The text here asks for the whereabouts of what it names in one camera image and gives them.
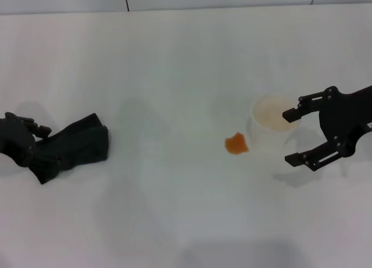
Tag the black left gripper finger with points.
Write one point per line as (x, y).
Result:
(37, 130)
(45, 170)

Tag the orange liquid stain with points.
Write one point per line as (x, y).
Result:
(236, 144)

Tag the white paper cup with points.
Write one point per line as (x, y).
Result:
(267, 125)

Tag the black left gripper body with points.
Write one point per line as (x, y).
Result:
(16, 143)

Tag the dark rag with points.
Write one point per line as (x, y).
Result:
(84, 143)

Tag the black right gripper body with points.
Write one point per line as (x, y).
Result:
(340, 119)

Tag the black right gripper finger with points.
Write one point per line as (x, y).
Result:
(308, 105)
(316, 159)

